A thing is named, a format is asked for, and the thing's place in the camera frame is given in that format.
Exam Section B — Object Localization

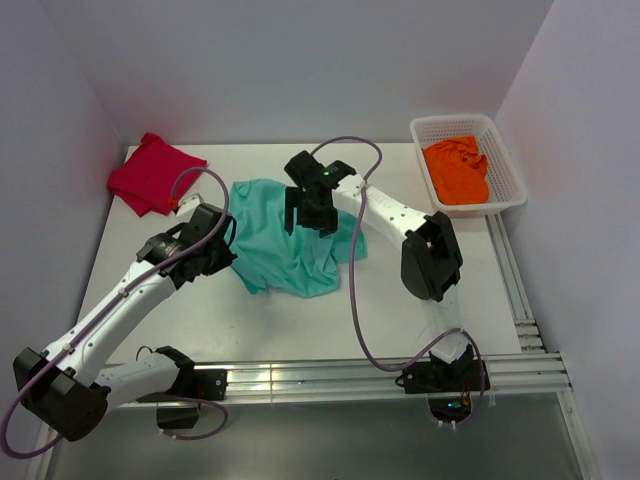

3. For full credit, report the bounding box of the aluminium rail frame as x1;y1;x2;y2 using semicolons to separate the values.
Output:
107;214;601;479

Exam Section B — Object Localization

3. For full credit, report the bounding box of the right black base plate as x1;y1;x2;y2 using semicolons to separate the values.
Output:
395;356;491;394

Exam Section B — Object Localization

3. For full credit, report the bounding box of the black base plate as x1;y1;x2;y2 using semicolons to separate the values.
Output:
136;368;228;403
395;356;491;394

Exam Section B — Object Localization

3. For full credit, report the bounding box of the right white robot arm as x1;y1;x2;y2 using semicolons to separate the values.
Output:
284;150;474;374

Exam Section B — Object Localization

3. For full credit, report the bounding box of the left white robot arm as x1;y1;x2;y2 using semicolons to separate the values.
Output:
13;203;237;442

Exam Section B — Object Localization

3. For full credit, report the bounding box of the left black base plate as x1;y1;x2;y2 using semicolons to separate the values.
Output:
136;368;228;403

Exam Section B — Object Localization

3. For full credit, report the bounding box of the folded red t shirt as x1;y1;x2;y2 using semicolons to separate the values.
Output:
107;132;207;217

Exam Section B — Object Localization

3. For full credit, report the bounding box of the teal t shirt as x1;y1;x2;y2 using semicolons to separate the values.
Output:
226;178;356;298

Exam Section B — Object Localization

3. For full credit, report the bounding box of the orange t shirt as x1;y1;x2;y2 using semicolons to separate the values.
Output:
422;136;490;206

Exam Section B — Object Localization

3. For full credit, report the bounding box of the white plastic basket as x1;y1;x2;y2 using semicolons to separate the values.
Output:
410;114;527;217

